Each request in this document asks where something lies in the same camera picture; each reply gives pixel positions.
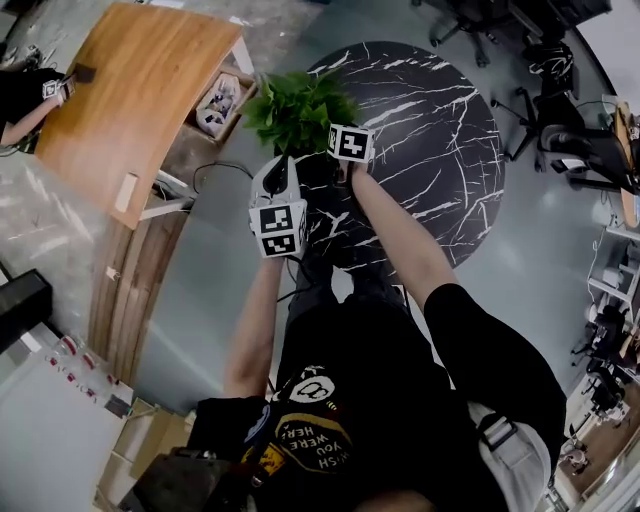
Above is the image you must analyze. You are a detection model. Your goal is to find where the round wooden table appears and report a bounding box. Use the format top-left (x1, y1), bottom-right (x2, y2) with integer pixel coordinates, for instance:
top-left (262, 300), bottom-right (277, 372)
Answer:
top-left (613, 99), bottom-right (640, 229)

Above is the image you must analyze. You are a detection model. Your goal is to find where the black waist-mounted device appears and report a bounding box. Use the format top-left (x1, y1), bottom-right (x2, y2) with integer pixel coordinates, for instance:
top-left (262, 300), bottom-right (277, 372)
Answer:
top-left (119, 445), bottom-right (281, 512)

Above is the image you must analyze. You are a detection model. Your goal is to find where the person's left forearm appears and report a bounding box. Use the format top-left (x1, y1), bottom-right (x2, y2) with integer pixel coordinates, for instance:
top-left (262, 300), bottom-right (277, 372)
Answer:
top-left (222, 256), bottom-right (285, 402)

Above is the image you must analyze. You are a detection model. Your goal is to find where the black floor cable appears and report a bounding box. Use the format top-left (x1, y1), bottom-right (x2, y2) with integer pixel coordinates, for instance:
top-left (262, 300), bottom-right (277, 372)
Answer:
top-left (191, 160), bottom-right (255, 197)

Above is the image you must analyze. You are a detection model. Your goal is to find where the black box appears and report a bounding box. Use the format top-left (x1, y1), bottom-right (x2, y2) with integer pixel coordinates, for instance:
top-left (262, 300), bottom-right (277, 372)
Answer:
top-left (0, 268), bottom-right (55, 352)

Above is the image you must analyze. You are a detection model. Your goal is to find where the person's right forearm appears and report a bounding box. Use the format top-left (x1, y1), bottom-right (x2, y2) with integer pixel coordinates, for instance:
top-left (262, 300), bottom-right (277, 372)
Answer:
top-left (343, 161), bottom-right (460, 307)

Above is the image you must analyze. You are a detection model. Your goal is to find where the white metal shelf rack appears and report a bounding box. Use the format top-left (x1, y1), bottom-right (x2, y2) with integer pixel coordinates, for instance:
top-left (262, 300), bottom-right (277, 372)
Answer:
top-left (585, 223), bottom-right (640, 324)

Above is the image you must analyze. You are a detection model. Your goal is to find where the round black marble table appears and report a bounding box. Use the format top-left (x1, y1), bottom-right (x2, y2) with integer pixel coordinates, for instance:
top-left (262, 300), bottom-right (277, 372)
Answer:
top-left (292, 41), bottom-right (507, 275)

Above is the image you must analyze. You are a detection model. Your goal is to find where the wooden desk with white frame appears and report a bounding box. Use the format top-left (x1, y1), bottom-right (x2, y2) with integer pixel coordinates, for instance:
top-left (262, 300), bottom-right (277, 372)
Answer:
top-left (36, 1), bottom-right (257, 232)

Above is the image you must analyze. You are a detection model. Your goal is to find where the open cardboard box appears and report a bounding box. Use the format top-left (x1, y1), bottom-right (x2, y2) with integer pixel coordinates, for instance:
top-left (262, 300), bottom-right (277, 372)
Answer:
top-left (193, 71), bottom-right (260, 147)

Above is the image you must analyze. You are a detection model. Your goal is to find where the grey shoulder bag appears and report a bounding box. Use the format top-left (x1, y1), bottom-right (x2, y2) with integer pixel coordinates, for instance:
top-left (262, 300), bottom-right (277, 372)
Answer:
top-left (473, 403), bottom-right (557, 512)

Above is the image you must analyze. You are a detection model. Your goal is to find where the person's black printed t-shirt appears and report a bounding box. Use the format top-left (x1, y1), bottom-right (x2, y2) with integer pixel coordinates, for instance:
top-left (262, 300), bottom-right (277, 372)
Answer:
top-left (188, 282), bottom-right (569, 512)

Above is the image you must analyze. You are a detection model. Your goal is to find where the green potted plant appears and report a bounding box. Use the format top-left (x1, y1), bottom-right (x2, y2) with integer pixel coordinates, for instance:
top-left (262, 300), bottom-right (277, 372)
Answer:
top-left (238, 68), bottom-right (362, 157)

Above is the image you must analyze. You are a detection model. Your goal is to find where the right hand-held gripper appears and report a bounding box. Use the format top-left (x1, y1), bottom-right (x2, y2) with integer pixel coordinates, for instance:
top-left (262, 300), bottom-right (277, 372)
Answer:
top-left (326, 123), bottom-right (377, 165)

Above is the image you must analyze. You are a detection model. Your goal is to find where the small pale wooden block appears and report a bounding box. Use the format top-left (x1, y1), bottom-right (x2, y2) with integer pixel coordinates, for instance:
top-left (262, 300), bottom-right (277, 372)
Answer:
top-left (115, 171), bottom-right (139, 214)

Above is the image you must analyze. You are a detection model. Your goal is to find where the black office chair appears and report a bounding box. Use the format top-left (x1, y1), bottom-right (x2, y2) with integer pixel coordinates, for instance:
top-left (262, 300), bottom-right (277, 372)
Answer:
top-left (428, 0), bottom-right (532, 69)
top-left (490, 40), bottom-right (632, 194)

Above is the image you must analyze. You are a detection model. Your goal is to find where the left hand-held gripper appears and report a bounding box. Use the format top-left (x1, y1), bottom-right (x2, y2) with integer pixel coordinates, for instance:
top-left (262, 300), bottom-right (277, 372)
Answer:
top-left (247, 155), bottom-right (308, 260)

